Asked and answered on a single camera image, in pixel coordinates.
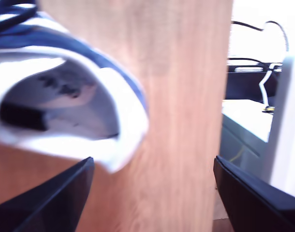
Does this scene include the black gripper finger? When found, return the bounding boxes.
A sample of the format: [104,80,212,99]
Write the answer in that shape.
[0,156,95,232]
[213,155,295,232]

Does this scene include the black floor box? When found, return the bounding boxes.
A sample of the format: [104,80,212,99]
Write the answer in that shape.
[226,57,282,100]

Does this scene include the blue suede shoe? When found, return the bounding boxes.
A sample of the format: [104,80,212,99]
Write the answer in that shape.
[0,0,149,174]

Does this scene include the thin black floor cable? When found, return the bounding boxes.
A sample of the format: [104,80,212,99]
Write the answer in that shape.
[231,20,290,53]

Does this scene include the white upright panel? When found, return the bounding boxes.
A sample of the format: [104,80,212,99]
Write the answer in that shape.
[268,55,295,201]

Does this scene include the white cable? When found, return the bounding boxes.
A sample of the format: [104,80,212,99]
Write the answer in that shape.
[258,63,282,108]

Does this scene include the pale grey cabinet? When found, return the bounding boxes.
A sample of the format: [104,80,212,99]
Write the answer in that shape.
[220,99,274,170]

